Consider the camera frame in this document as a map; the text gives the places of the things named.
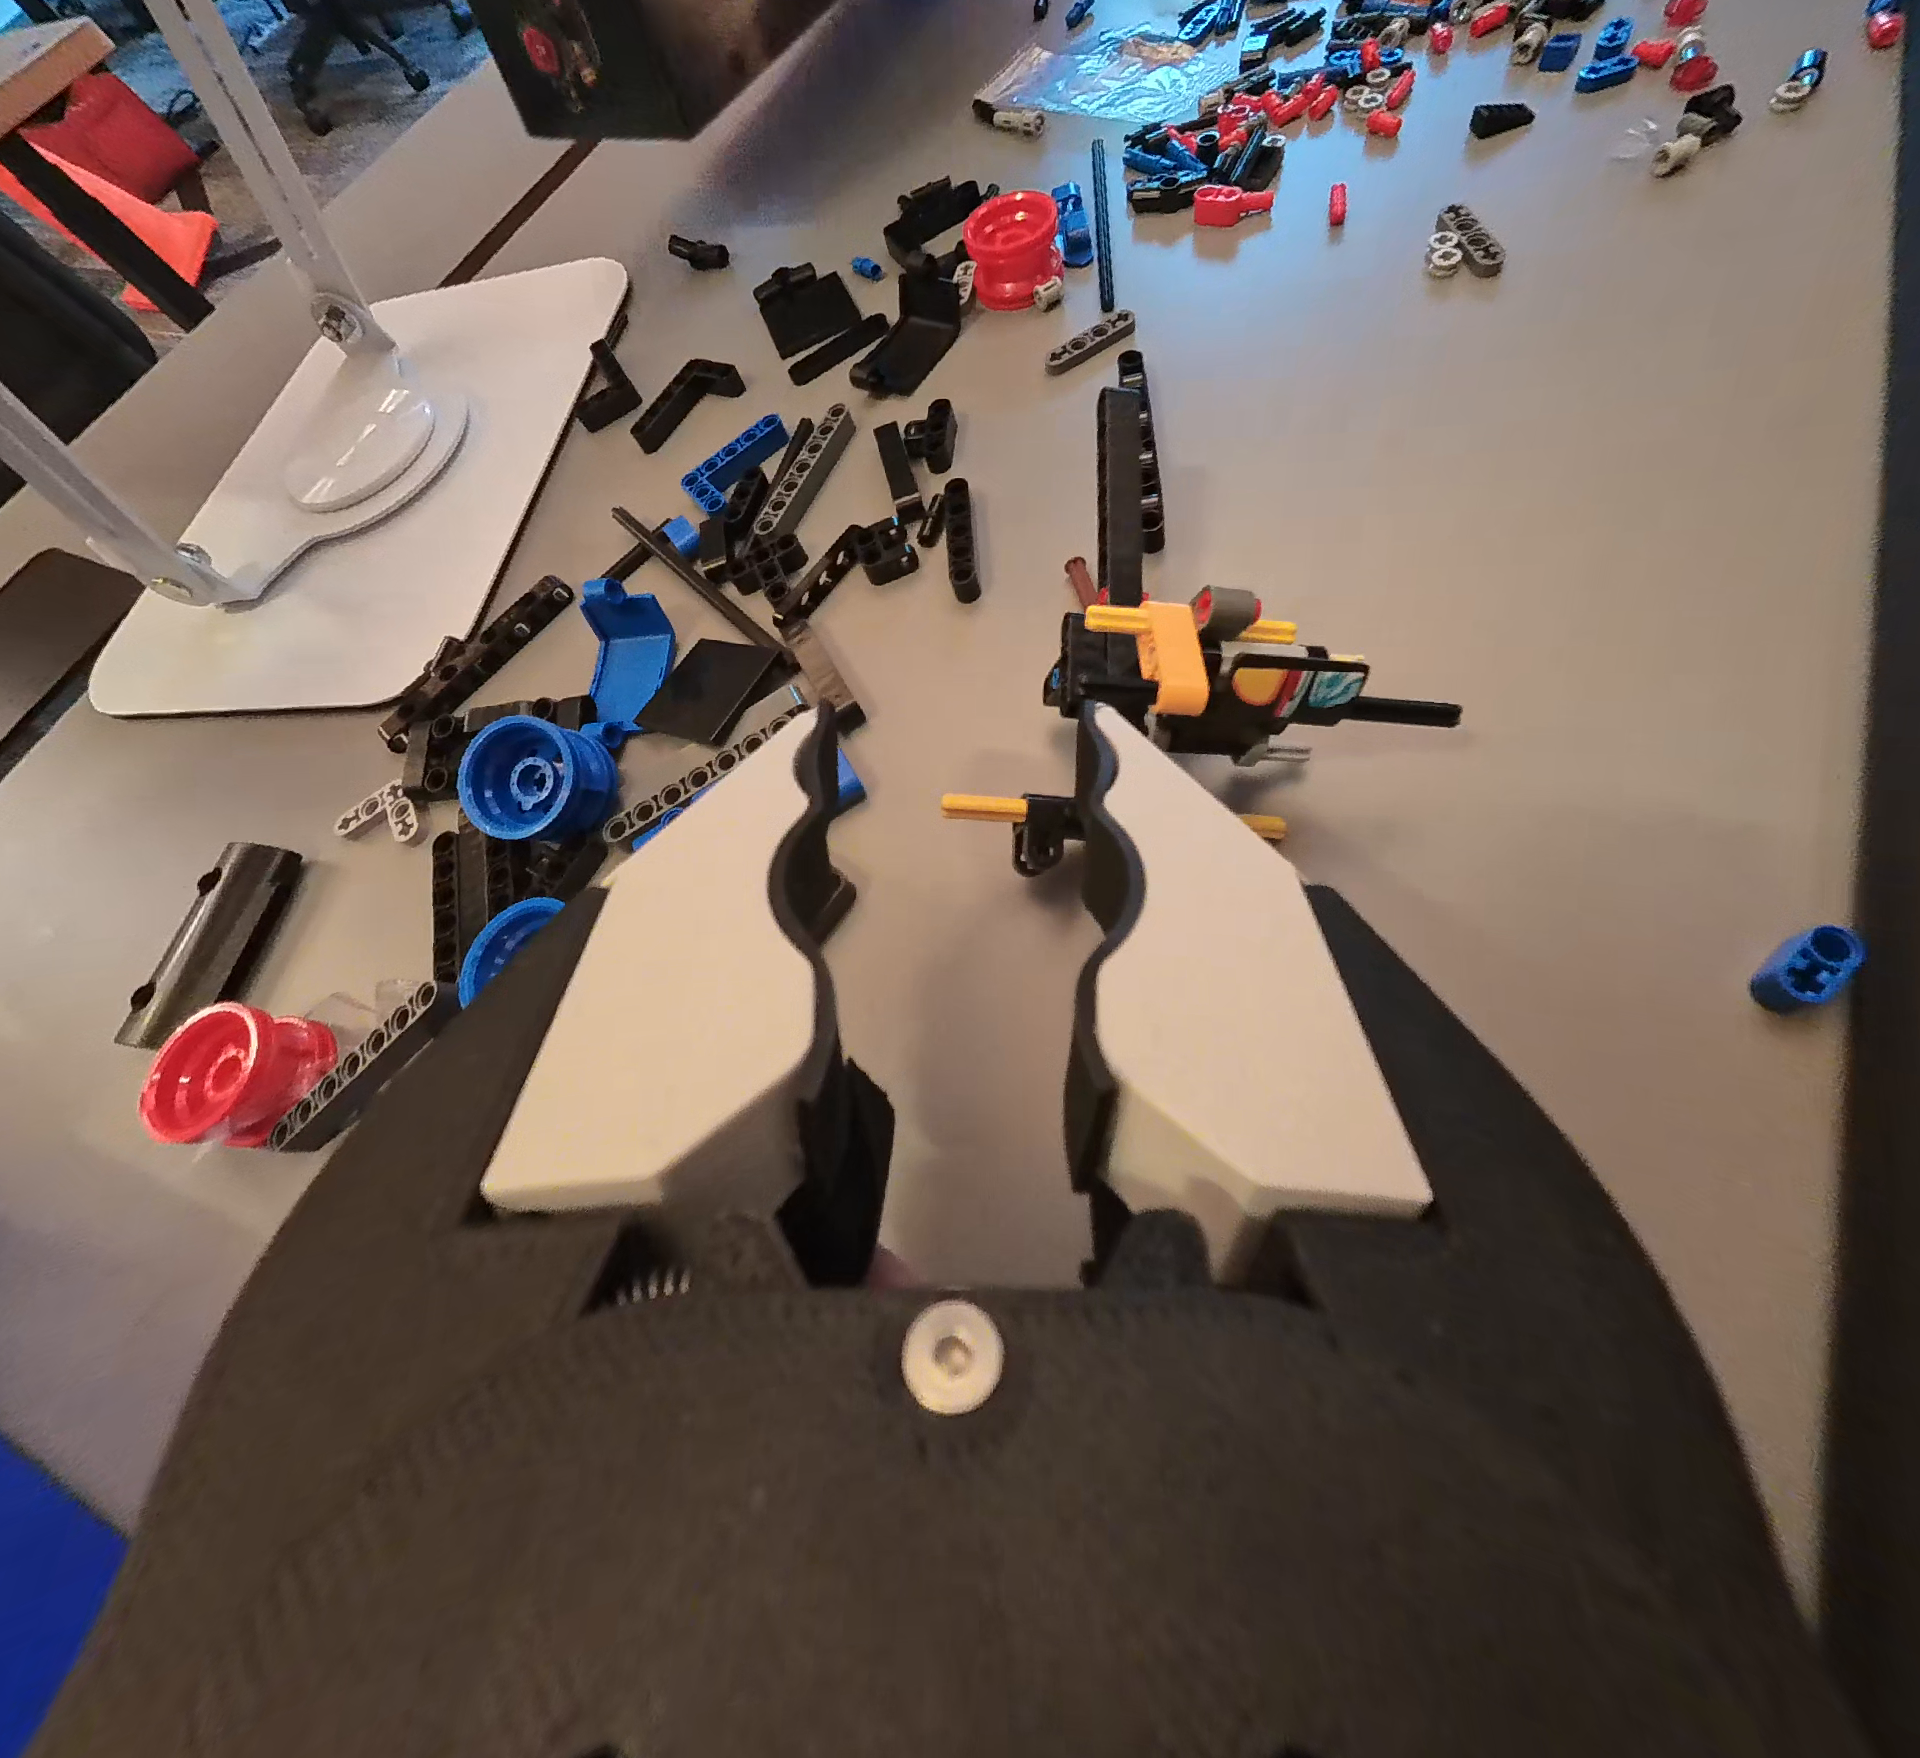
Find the black curved toy panel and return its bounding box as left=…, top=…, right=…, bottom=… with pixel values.
left=117, top=843, right=306, bottom=1052

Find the small blue toy connector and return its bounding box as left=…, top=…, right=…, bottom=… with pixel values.
left=1750, top=924, right=1868, bottom=1011

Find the black curved toy piece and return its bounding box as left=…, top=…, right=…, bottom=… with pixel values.
left=883, top=180, right=983, bottom=276

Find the black flat toy panel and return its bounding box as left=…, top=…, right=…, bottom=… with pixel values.
left=638, top=636, right=784, bottom=745

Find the pile of black toy beams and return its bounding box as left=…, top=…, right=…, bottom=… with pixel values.
left=270, top=400, right=991, bottom=1152

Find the red toy wheel hub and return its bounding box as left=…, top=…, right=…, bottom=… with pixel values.
left=958, top=188, right=1069, bottom=316
left=138, top=999, right=340, bottom=1148

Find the blue angled toy beam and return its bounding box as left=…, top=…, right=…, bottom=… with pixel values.
left=679, top=415, right=788, bottom=515

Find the black long thin strip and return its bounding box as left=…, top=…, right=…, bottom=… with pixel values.
left=614, top=508, right=796, bottom=664

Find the blue curved toy panel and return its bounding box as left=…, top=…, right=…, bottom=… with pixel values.
left=578, top=574, right=679, bottom=735

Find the black hinged toy panel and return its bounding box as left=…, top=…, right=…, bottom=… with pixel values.
left=753, top=263, right=891, bottom=382
left=850, top=272, right=961, bottom=394

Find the orange red bag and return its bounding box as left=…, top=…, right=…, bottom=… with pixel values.
left=0, top=69, right=223, bottom=316

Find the black straight holed beam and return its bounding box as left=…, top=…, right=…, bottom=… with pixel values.
left=1129, top=351, right=1170, bottom=555

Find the pile of small toy pieces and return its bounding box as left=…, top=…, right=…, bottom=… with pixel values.
left=1035, top=0, right=1920, bottom=288

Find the black angled toy beam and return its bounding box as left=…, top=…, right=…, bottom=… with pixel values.
left=629, top=359, right=749, bottom=454

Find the partly built toy vehicle model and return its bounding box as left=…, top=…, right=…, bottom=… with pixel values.
left=940, top=386, right=1463, bottom=879

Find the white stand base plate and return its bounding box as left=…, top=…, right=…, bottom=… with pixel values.
left=88, top=258, right=633, bottom=721

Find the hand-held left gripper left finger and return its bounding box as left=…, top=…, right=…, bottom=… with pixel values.
left=478, top=698, right=900, bottom=1290

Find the blue object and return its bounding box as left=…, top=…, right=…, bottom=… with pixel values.
left=0, top=1434, right=131, bottom=1758

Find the blue toy wheel hub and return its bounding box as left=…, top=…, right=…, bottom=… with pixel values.
left=453, top=716, right=621, bottom=845
left=453, top=893, right=570, bottom=1010

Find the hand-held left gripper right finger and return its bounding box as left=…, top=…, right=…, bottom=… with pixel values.
left=1062, top=702, right=1436, bottom=1290

